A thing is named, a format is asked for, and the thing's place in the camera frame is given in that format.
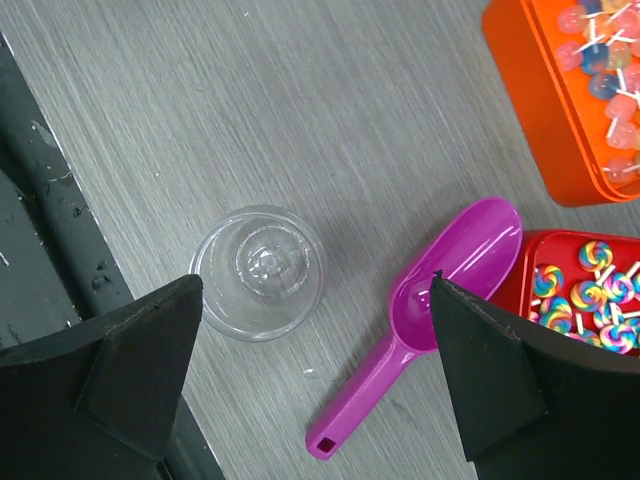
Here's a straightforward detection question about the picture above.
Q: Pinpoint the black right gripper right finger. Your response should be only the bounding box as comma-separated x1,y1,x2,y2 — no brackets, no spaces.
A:
430,273,639,479

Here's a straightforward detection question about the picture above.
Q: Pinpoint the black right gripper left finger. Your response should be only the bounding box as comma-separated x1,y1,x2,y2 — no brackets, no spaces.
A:
1,274,203,479

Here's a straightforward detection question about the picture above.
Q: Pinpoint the purple plastic scoop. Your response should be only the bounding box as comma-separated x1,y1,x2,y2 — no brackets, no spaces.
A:
305,197,523,460

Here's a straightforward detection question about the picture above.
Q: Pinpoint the orange candy box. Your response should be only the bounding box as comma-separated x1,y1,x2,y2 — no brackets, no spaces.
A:
482,0,639,207

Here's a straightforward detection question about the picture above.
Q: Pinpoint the red lollipop box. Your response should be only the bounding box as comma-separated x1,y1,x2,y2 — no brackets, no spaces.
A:
491,229,639,356

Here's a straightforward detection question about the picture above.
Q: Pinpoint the clear plastic jar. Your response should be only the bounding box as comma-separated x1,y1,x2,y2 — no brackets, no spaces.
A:
189,205,327,343

